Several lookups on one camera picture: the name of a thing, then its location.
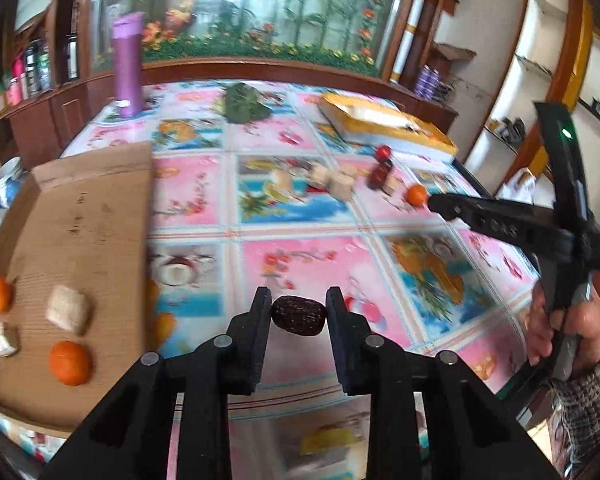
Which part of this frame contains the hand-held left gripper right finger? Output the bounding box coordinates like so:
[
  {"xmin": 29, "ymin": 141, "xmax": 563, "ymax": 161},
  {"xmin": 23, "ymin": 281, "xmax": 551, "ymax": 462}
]
[{"xmin": 326, "ymin": 286, "xmax": 556, "ymax": 480}]

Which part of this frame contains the person's right forearm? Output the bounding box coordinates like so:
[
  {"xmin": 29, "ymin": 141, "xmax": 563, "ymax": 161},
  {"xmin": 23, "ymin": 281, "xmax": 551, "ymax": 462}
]
[{"xmin": 550, "ymin": 332, "xmax": 600, "ymax": 467}]

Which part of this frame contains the brown cardboard tray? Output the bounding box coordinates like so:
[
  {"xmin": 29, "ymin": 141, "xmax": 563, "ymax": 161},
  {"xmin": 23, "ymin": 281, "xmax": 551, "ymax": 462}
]
[{"xmin": 0, "ymin": 141, "xmax": 153, "ymax": 436}]

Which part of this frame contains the red jujube date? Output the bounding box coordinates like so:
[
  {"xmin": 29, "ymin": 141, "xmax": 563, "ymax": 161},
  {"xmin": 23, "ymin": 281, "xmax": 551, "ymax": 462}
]
[{"xmin": 370, "ymin": 160, "xmax": 394, "ymax": 191}]

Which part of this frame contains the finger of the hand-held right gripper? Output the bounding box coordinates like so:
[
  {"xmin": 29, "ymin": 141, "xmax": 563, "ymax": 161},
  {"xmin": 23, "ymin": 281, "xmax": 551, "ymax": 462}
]
[{"xmin": 426, "ymin": 192, "xmax": 567, "ymax": 257}]

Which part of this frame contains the white plastic bag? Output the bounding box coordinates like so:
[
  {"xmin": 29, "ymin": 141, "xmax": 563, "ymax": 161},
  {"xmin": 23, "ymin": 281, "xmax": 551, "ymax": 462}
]
[{"xmin": 495, "ymin": 167, "xmax": 553, "ymax": 206}]

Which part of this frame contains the dark clutter on shelf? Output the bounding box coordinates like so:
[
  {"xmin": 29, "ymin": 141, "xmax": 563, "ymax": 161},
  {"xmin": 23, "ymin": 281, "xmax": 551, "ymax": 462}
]
[{"xmin": 487, "ymin": 117, "xmax": 528, "ymax": 143}]

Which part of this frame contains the dark thermos flask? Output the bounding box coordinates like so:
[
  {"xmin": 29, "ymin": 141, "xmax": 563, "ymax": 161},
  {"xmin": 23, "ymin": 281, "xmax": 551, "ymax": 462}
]
[{"xmin": 65, "ymin": 35, "xmax": 79, "ymax": 81}]

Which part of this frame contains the dark brown dried date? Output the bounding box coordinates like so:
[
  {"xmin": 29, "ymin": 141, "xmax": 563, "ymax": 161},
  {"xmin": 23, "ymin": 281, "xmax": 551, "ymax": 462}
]
[{"xmin": 270, "ymin": 296, "xmax": 328, "ymax": 336}]

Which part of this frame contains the brown cardboard piece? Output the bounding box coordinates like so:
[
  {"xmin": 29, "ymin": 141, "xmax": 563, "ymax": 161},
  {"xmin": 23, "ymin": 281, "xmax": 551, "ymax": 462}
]
[{"xmin": 432, "ymin": 42, "xmax": 477, "ymax": 61}]

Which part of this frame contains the person's right hand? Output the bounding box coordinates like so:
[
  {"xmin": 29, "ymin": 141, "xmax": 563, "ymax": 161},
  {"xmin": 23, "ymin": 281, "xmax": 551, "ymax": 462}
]
[{"xmin": 527, "ymin": 284, "xmax": 600, "ymax": 377}]

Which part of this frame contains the white yellow rolled poster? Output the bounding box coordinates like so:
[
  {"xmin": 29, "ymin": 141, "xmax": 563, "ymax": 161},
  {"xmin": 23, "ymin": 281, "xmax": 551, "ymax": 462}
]
[{"xmin": 389, "ymin": 0, "xmax": 427, "ymax": 85}]

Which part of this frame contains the purple thermos bottle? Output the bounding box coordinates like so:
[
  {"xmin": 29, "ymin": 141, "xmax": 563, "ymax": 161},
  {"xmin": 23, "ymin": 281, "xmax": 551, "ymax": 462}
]
[{"xmin": 111, "ymin": 11, "xmax": 144, "ymax": 118}]

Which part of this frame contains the pink bottle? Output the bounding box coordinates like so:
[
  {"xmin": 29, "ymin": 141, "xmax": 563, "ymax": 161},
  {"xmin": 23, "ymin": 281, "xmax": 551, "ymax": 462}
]
[{"xmin": 7, "ymin": 60, "xmax": 24, "ymax": 106}]

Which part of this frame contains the yellow cardboard box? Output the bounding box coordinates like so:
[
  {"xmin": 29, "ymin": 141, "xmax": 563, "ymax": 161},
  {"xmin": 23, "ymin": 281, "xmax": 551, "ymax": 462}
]
[{"xmin": 318, "ymin": 91, "xmax": 458, "ymax": 161}]

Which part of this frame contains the green leafy vegetable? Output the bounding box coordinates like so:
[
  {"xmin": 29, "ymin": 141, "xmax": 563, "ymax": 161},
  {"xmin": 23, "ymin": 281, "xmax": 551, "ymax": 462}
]
[{"xmin": 222, "ymin": 82, "xmax": 273, "ymax": 123}]

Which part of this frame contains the white plastic bucket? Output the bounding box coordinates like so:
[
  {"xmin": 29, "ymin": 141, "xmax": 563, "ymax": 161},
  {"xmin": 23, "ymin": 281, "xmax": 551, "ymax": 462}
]
[{"xmin": 0, "ymin": 156, "xmax": 28, "ymax": 208}]

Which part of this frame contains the green drink bottle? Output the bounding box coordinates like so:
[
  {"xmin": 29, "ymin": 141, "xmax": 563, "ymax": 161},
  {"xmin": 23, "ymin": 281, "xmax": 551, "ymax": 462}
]
[{"xmin": 39, "ymin": 45, "xmax": 53, "ymax": 91}]

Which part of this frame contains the glass flower display panel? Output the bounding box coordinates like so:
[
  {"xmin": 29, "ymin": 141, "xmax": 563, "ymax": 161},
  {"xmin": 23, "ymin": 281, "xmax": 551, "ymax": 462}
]
[{"xmin": 87, "ymin": 0, "xmax": 416, "ymax": 78}]

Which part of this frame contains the white curved wall shelf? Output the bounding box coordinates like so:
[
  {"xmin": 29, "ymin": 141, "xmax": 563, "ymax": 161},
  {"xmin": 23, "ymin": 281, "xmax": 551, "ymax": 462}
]
[{"xmin": 465, "ymin": 0, "xmax": 600, "ymax": 201}]

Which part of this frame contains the black silver thermos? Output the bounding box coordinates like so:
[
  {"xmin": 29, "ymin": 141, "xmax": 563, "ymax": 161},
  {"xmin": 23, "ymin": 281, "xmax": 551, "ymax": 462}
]
[{"xmin": 25, "ymin": 46, "xmax": 41, "ymax": 95}]

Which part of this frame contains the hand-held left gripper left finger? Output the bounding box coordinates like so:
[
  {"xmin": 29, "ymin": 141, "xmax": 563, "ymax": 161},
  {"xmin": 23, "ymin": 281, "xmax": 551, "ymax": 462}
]
[{"xmin": 39, "ymin": 286, "xmax": 276, "ymax": 480}]

